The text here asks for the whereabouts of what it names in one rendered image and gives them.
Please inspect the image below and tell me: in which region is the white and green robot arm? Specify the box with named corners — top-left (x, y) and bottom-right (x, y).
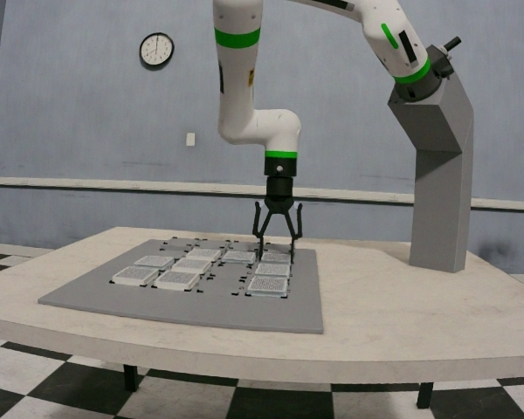
top-left (213, 0), bottom-right (461, 178)

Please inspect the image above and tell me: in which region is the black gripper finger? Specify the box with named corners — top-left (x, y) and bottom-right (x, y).
top-left (281, 202), bottom-right (302, 263)
top-left (252, 200), bottom-right (276, 261)

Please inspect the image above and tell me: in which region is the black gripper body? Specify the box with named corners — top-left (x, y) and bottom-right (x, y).
top-left (264, 176), bottom-right (294, 215)

